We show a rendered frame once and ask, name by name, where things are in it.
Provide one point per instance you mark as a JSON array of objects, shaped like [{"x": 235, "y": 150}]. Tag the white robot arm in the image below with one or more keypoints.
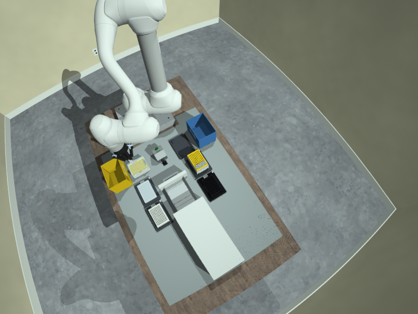
[{"x": 139, "y": 124}]

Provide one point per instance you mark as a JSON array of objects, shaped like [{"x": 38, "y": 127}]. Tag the blue bin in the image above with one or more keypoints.
[{"x": 201, "y": 130}]

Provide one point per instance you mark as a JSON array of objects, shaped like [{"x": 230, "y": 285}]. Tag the yellow open-top bin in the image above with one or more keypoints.
[{"x": 116, "y": 175}]

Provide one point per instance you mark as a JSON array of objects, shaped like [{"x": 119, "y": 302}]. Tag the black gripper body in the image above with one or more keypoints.
[{"x": 125, "y": 147}]

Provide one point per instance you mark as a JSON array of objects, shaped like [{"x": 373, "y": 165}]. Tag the grey bench mat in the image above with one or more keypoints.
[{"x": 172, "y": 260}]

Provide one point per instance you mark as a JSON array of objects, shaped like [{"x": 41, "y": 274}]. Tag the black assay plate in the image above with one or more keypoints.
[{"x": 211, "y": 185}]

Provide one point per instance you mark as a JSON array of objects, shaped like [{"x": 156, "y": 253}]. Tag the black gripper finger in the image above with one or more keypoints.
[
  {"x": 131, "y": 153},
  {"x": 122, "y": 157}
]

